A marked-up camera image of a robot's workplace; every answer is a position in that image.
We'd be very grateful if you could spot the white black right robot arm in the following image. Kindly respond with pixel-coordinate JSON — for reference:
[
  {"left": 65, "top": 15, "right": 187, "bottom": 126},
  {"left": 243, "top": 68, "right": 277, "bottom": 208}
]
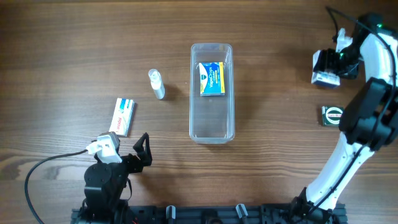
[{"left": 284, "top": 12, "right": 397, "bottom": 223}]

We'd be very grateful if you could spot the clear plastic container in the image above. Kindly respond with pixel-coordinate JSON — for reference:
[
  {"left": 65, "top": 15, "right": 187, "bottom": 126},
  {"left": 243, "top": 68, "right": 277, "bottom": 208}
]
[{"left": 189, "top": 43, "right": 235, "bottom": 144}]

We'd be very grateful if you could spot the white Panadol box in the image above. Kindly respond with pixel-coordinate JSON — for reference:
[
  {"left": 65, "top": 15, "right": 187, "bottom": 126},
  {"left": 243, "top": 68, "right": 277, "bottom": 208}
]
[{"left": 109, "top": 98, "right": 135, "bottom": 137}]

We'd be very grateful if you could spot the black left camera cable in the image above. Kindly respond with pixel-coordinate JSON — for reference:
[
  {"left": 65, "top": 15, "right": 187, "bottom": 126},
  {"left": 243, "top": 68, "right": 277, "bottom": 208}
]
[{"left": 24, "top": 149, "right": 89, "bottom": 224}]

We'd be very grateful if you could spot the white spray bottle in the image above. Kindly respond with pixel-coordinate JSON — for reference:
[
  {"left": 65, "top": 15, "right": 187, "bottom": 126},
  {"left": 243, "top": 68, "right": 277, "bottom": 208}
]
[{"left": 148, "top": 69, "right": 165, "bottom": 100}]

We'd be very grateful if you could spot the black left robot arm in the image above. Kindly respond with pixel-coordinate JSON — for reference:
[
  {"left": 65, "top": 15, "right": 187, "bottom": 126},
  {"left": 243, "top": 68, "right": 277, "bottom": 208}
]
[{"left": 74, "top": 132, "right": 152, "bottom": 223}]

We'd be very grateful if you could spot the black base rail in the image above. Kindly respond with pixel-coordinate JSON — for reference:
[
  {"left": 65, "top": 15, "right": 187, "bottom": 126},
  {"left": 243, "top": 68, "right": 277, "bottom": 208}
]
[{"left": 70, "top": 202, "right": 346, "bottom": 224}]

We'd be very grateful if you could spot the blue VapoDrops box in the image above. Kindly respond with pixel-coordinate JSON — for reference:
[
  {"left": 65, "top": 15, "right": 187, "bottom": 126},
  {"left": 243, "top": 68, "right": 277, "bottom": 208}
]
[{"left": 198, "top": 62, "right": 225, "bottom": 96}]

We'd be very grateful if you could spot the white medicine box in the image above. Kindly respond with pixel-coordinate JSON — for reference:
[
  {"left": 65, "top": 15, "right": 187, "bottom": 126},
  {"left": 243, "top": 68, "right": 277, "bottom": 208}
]
[{"left": 310, "top": 49, "right": 341, "bottom": 90}]

